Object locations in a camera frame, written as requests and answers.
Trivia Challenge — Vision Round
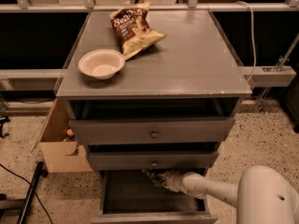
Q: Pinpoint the green rice chip bag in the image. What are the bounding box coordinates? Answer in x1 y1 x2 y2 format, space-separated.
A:
143 169 164 187

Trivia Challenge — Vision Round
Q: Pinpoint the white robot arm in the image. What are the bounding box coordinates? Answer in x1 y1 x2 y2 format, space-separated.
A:
162 165 299 224

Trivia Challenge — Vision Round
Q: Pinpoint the grey drawer cabinet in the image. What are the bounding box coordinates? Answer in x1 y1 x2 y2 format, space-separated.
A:
57 10 251 159

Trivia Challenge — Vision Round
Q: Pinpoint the grey top drawer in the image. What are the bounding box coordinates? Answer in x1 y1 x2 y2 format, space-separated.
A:
69 118 235 145

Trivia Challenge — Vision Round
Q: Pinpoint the grey drawer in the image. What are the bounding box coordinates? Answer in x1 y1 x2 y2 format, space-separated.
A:
69 118 235 145
88 151 219 170
91 171 218 224

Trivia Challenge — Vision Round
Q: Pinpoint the grey middle drawer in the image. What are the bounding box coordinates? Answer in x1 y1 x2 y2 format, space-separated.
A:
88 151 219 170

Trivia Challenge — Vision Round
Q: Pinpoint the brown chip bag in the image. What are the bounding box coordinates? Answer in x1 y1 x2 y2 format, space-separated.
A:
109 3 165 60

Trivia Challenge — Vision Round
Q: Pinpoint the grey bottom drawer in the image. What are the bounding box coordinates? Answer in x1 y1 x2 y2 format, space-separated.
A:
91 171 218 224

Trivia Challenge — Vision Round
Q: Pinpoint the white paper bowl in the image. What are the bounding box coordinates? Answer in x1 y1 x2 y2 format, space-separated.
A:
78 49 125 79

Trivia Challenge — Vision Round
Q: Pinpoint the orange ball in box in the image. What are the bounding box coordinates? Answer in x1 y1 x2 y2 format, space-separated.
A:
66 129 74 137

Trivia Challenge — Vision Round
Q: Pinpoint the cardboard box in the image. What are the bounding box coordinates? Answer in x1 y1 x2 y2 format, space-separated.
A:
36 99 92 173

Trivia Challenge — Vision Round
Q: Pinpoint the black stand leg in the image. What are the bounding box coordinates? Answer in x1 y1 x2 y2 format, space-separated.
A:
17 161 47 224

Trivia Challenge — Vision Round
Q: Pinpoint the metal rail frame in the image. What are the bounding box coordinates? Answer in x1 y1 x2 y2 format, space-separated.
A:
0 0 299 91

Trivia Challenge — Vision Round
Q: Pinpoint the white cable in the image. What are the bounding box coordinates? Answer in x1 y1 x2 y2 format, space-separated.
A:
236 1 258 83

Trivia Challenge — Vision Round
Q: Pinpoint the black floor cable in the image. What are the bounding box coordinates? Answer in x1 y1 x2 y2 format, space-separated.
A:
0 164 52 224

